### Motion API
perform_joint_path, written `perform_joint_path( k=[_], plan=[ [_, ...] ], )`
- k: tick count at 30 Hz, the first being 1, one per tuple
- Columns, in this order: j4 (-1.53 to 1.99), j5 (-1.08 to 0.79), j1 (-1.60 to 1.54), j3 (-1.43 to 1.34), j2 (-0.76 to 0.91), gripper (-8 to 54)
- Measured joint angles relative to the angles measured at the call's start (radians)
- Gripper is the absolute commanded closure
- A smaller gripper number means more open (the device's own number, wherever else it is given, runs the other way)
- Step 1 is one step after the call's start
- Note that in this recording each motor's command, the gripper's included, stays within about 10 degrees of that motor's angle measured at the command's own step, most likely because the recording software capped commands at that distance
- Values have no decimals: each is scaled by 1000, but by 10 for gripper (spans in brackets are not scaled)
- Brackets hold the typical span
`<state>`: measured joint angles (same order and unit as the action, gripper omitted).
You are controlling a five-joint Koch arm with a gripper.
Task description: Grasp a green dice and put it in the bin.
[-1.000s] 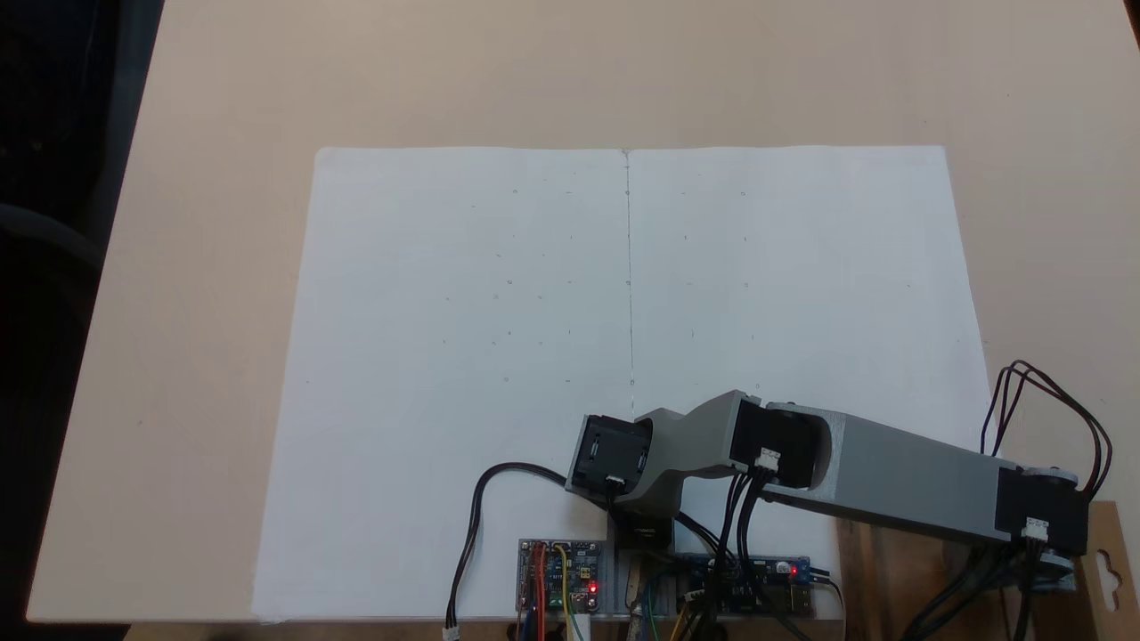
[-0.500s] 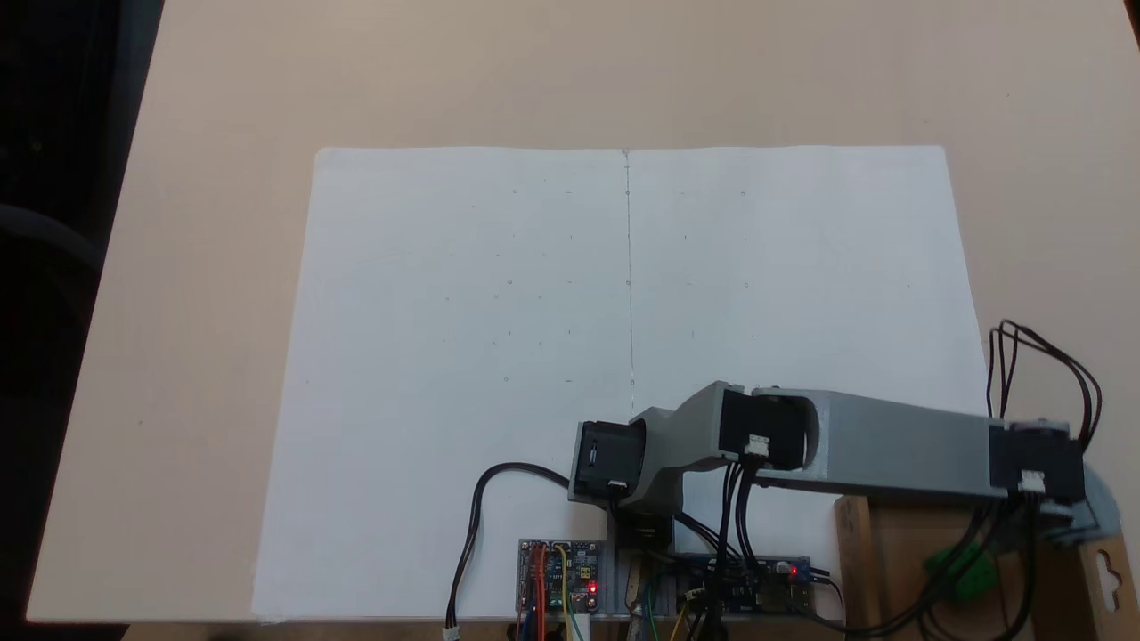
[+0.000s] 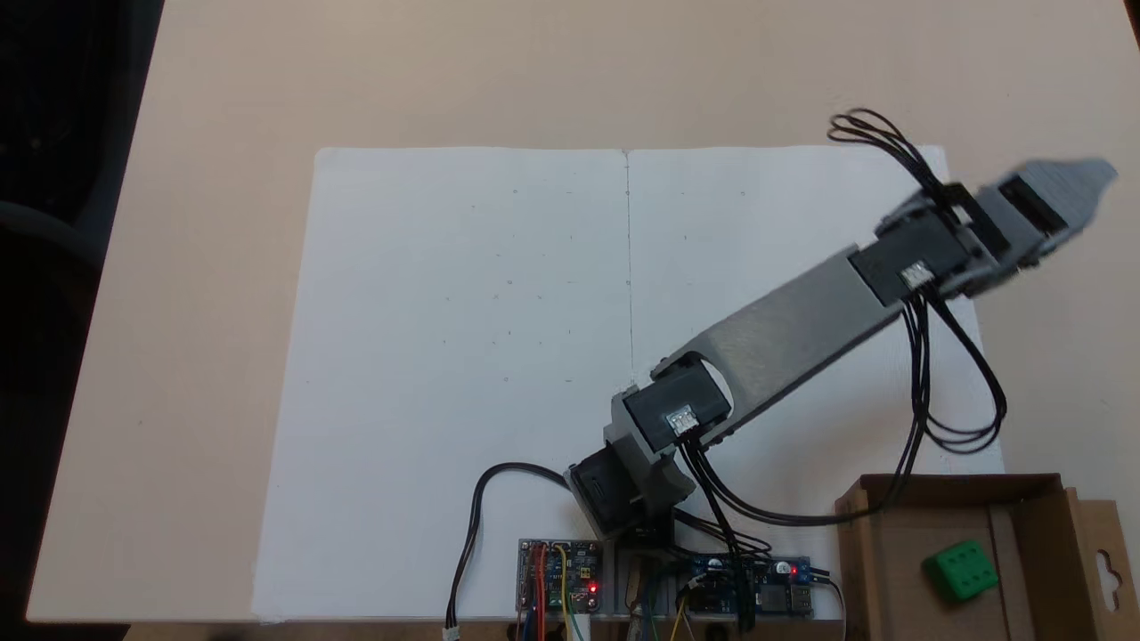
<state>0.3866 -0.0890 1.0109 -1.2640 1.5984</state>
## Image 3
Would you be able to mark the brown cardboard box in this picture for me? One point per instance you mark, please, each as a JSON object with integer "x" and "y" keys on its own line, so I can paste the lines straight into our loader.
{"x": 1033, "y": 534}

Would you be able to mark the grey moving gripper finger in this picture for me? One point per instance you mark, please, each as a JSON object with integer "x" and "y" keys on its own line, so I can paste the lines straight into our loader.
{"x": 1038, "y": 252}

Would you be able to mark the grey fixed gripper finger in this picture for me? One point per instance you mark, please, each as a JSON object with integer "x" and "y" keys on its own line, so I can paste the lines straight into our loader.
{"x": 1094, "y": 182}

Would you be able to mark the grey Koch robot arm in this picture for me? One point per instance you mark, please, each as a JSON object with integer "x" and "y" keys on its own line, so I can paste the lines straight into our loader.
{"x": 784, "y": 329}

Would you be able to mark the green dice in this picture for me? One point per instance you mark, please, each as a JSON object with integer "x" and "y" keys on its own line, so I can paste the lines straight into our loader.
{"x": 962, "y": 572}

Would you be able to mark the blue circuit board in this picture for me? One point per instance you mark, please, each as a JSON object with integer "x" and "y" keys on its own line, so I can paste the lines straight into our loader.
{"x": 775, "y": 588}

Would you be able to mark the white paper sheet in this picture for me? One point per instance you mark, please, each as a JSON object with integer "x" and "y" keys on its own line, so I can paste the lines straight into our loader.
{"x": 427, "y": 356}

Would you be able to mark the black lead with white plug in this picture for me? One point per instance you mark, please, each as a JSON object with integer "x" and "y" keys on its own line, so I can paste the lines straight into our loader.
{"x": 472, "y": 534}

